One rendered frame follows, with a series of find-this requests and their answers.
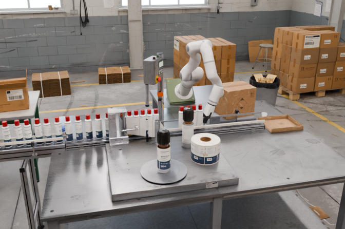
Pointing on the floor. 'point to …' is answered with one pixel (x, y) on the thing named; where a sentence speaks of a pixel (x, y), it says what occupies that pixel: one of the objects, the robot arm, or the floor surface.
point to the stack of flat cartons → (52, 83)
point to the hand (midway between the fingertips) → (205, 120)
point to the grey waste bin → (267, 95)
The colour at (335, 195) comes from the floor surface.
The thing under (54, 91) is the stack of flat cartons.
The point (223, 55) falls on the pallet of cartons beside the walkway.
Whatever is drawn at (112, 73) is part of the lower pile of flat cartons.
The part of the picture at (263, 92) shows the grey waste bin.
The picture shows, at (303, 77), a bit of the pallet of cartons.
